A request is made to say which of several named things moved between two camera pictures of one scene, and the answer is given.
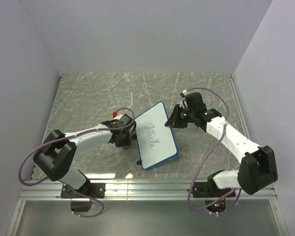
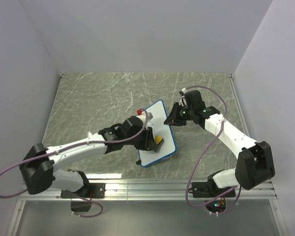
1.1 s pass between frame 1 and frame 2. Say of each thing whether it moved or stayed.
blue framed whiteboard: stayed
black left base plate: stayed
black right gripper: stayed
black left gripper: moved
